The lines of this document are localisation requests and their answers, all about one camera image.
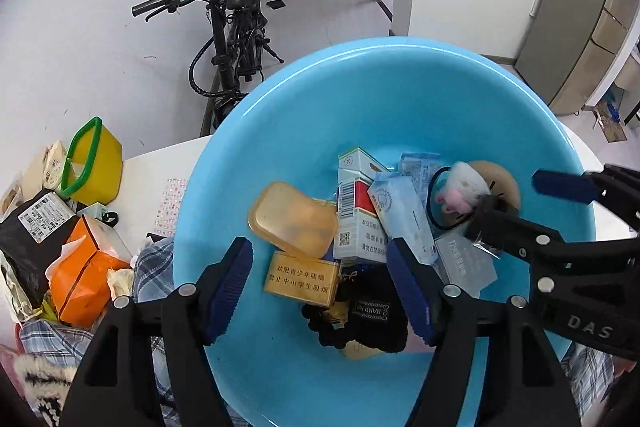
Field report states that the translucent orange soap case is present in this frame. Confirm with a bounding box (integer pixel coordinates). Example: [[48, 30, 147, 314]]
[[248, 181, 338, 259]]

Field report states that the light blue card box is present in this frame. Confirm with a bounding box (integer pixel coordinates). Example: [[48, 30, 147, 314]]
[[435, 231, 497, 298]]

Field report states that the blue plaid shirt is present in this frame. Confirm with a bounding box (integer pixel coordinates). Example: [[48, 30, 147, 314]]
[[14, 233, 252, 427]]

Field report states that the black white fuzzy cloth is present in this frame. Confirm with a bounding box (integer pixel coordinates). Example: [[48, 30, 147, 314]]
[[13, 355, 77, 426]]

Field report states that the orange tissue box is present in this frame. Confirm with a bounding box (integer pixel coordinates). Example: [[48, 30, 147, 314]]
[[46, 216, 131, 329]]

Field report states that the light blue wipes pack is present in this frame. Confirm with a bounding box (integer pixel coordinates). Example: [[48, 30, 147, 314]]
[[368, 172, 437, 265]]

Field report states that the pink rolled cloth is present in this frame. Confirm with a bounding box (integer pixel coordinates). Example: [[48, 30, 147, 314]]
[[404, 329, 435, 353]]

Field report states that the red white cigarette box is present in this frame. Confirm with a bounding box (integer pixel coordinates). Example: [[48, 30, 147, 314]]
[[333, 178, 387, 263]]

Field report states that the black fabric pouch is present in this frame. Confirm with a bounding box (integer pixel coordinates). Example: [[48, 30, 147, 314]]
[[302, 265, 408, 353]]

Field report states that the blue plastic basin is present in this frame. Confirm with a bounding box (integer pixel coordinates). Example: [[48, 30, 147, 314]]
[[174, 37, 596, 426]]

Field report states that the black parcel bag with label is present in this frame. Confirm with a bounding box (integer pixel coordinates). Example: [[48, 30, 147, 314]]
[[0, 190, 78, 308]]

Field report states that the gold cigarette box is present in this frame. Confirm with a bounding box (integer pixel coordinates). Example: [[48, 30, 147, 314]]
[[264, 251, 340, 308]]

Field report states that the yellow container green rim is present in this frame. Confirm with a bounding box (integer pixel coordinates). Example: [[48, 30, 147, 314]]
[[58, 116, 124, 206]]

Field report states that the cream cloth bag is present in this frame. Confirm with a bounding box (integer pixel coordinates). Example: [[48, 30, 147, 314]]
[[1, 141, 66, 219]]

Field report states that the black folding bicycle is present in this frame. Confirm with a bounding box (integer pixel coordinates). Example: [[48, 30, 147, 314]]
[[131, 0, 284, 136]]

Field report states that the white pink plush hair tie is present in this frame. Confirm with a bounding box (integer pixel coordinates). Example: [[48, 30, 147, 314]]
[[425, 160, 493, 233]]

